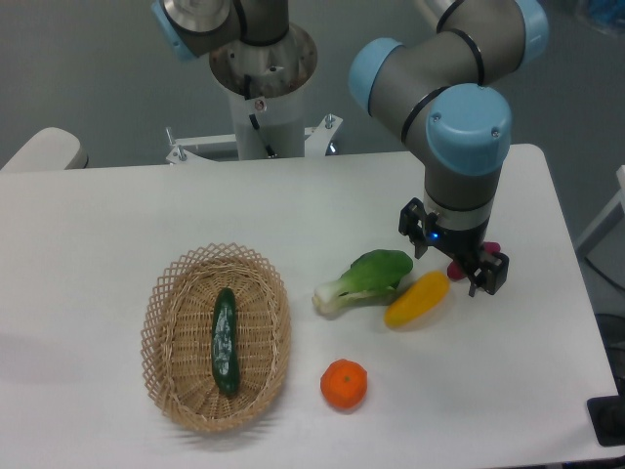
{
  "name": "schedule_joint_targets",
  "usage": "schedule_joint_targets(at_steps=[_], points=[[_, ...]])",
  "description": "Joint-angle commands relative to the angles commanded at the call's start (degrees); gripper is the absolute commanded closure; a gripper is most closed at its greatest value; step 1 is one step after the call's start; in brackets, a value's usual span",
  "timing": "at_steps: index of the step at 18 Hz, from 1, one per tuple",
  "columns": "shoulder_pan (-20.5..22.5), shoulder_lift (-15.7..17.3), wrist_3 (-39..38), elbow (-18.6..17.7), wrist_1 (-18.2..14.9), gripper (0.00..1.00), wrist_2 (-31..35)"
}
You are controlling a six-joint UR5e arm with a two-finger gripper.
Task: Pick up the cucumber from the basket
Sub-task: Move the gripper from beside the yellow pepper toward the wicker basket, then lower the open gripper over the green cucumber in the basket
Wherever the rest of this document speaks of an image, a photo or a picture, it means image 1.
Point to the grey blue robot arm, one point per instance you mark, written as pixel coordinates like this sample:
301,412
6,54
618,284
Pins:
436,98

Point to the white furniture frame right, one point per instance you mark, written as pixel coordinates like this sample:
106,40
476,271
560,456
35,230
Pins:
604,222

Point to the green cucumber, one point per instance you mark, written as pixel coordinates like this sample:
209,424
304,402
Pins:
224,359

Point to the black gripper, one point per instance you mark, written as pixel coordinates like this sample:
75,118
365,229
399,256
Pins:
460,236

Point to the orange tangerine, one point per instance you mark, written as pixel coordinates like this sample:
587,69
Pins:
344,384

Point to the black device at table edge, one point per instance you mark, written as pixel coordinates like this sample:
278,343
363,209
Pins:
607,417

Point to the blue bag top right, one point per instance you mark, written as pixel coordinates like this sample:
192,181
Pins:
605,16

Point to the white chair armrest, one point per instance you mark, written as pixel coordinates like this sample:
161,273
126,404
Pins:
51,149

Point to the green bok choy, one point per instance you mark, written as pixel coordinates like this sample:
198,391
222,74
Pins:
374,275

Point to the purple sweet potato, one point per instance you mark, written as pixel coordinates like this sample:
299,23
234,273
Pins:
454,271

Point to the yellow pepper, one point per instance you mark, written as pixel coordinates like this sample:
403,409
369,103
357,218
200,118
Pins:
422,296

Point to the oval wicker basket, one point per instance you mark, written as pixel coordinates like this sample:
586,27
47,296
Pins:
177,337

